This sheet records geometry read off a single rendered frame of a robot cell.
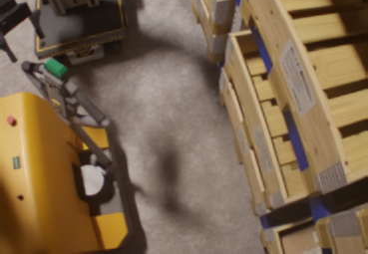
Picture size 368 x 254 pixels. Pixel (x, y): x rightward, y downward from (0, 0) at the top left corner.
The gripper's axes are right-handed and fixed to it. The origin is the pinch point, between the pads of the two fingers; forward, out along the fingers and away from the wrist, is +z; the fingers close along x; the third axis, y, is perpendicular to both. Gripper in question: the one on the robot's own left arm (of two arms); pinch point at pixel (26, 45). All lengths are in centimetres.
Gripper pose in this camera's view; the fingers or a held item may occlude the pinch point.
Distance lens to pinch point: 122.6
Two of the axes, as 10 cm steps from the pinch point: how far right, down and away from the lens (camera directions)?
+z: 2.8, 7.2, 6.3
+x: 5.2, -6.7, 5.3
